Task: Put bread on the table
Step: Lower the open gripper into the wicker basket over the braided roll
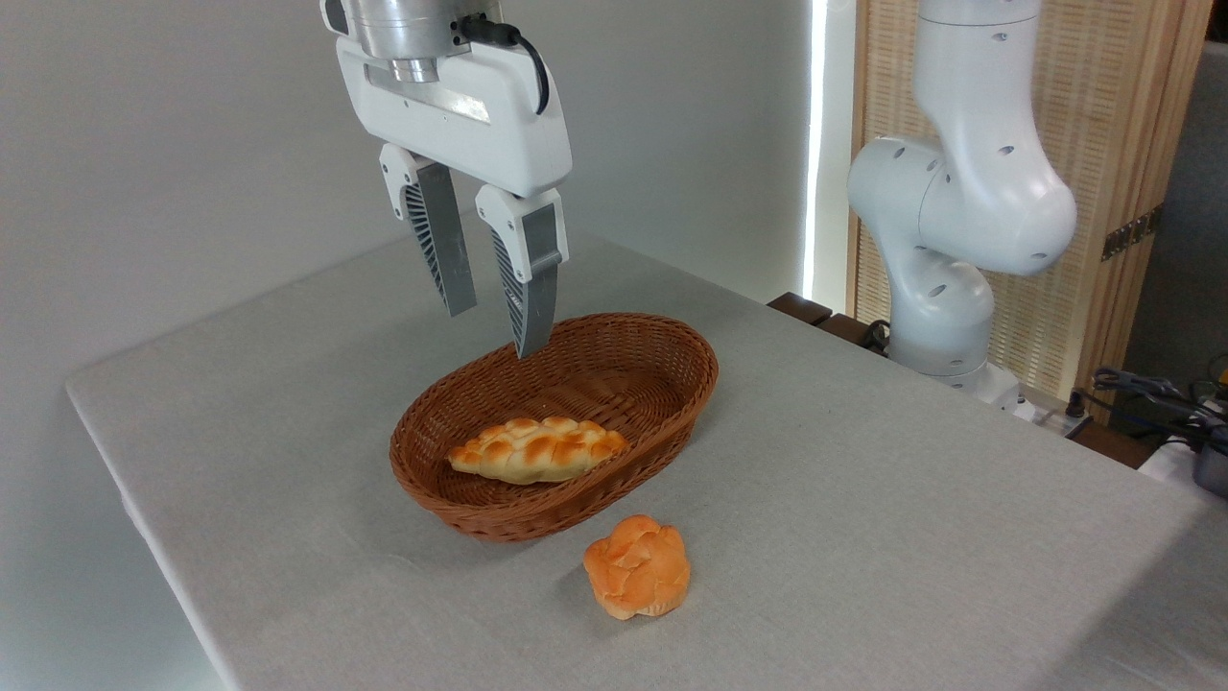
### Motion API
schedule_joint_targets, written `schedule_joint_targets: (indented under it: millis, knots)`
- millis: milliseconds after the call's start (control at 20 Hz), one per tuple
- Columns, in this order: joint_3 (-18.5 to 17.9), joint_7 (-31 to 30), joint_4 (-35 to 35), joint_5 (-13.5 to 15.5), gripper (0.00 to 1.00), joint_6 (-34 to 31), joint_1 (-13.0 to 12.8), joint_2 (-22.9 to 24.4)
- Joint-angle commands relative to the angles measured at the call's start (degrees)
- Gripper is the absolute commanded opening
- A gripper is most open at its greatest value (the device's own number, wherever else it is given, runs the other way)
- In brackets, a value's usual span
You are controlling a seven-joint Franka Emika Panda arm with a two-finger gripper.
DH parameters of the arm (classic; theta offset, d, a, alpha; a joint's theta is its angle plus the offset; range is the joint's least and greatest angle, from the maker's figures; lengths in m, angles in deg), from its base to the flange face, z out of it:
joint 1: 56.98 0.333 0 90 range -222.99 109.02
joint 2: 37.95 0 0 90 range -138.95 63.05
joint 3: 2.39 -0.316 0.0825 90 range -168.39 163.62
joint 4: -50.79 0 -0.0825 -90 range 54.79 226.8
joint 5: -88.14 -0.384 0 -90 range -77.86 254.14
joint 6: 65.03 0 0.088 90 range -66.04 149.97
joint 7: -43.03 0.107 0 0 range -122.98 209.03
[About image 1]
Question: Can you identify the black cable bundle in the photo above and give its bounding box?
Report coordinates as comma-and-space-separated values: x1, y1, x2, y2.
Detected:
1065, 367, 1228, 454

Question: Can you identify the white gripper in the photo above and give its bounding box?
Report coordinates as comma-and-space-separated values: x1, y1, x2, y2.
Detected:
335, 36, 575, 361

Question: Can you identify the black screen hinge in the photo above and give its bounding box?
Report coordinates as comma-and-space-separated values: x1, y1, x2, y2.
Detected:
1100, 204, 1165, 262

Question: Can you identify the dark brown wooden furniture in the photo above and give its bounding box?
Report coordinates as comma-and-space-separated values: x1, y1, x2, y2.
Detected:
767, 292, 891, 358

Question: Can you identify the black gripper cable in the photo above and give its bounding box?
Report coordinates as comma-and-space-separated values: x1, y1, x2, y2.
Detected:
460, 14, 552, 117

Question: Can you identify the long braided bread loaf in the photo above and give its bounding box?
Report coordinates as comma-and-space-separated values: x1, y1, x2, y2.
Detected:
446, 416, 631, 485

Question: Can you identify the round orange bread roll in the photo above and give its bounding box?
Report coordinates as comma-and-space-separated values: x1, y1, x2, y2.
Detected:
582, 513, 693, 621

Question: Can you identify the grey table cloth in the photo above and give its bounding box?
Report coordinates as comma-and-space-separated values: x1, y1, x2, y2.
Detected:
65, 230, 1228, 691

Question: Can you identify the bamboo folding screen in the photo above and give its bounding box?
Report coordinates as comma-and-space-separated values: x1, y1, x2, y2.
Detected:
848, 0, 1216, 425

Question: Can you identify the brown oval wicker basket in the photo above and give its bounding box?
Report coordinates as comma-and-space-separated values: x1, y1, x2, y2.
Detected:
389, 312, 720, 544

